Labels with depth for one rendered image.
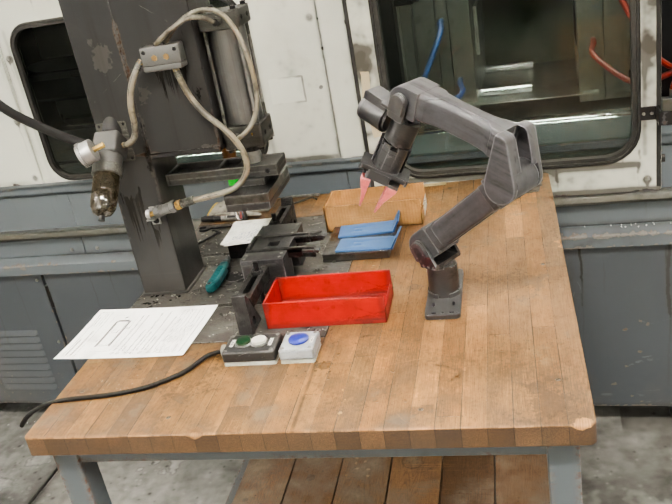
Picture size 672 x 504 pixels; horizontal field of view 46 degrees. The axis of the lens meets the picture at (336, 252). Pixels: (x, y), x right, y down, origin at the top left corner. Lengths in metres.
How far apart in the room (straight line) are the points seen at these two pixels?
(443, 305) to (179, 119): 0.68
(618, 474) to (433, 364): 1.24
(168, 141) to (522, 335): 0.84
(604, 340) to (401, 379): 1.24
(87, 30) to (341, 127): 0.88
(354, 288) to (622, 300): 1.04
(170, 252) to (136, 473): 1.23
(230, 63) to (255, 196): 0.28
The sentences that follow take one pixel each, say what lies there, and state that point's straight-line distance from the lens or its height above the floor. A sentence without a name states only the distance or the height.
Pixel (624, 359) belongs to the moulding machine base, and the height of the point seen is 0.26.
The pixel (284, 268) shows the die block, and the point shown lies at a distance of 1.75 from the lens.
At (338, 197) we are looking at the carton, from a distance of 2.13.
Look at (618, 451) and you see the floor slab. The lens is 2.66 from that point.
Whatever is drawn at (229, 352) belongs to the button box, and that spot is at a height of 0.93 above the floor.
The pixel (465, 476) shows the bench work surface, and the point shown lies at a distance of 2.24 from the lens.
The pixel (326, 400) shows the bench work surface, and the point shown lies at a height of 0.90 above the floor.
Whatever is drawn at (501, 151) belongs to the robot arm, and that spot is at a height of 1.25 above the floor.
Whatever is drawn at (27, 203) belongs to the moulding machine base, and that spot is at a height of 0.91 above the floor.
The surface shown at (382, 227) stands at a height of 0.92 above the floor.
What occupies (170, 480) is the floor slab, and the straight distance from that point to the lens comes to 2.83.
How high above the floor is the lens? 1.67
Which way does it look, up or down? 24 degrees down
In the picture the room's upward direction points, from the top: 10 degrees counter-clockwise
